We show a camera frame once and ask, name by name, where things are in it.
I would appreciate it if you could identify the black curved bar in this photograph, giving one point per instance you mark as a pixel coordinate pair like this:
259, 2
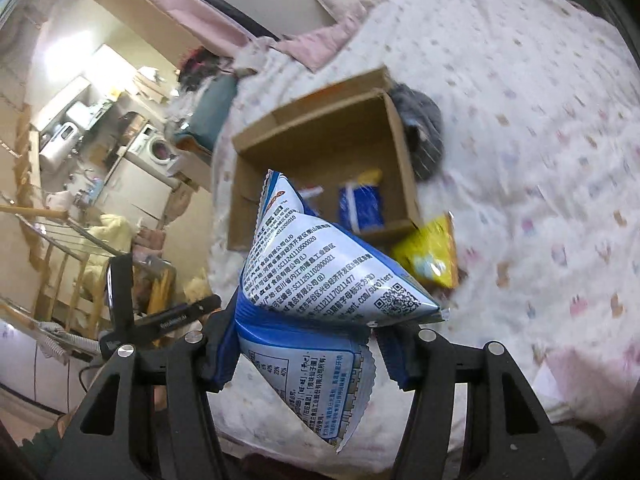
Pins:
215, 2

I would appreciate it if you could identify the cardboard box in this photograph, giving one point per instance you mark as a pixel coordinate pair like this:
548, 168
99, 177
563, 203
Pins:
320, 155

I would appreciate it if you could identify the white water heater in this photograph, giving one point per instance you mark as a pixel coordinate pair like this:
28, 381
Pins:
57, 147

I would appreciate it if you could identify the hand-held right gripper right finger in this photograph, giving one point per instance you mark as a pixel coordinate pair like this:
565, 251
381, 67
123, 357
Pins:
400, 362

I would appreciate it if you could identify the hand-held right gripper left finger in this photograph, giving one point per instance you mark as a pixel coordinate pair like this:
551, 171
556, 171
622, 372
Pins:
224, 355

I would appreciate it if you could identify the white washing machine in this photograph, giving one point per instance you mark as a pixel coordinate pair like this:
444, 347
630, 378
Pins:
155, 152

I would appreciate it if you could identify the white printed blanket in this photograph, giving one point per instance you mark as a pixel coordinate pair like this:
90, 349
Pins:
525, 135

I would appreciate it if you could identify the pink curtain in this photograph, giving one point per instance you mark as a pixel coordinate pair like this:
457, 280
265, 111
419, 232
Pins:
175, 0

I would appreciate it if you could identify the blue white snack packet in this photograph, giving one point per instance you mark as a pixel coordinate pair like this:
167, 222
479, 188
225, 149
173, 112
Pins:
361, 207
320, 270

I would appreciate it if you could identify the wooden drying rack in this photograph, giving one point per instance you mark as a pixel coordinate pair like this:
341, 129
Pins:
55, 260

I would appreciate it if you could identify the grey striped cloth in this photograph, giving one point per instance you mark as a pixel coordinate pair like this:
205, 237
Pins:
425, 130

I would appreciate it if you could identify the pale yellow towel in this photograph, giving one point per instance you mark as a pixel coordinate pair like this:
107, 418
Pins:
116, 232

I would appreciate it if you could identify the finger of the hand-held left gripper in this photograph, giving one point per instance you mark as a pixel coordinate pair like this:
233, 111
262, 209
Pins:
121, 295
170, 317

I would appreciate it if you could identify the pink blanket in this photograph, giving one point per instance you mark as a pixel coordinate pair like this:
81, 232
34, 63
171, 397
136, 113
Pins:
320, 42

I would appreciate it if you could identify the teal cushion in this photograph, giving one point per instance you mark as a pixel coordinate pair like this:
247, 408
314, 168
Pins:
207, 112

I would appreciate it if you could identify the pile of clothes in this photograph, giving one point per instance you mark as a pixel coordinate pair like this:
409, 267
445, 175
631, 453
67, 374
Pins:
202, 65

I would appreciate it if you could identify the white cabinet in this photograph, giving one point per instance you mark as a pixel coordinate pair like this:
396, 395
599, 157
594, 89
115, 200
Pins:
137, 187

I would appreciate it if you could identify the yellow snack packet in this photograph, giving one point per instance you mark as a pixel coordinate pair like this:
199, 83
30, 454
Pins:
430, 260

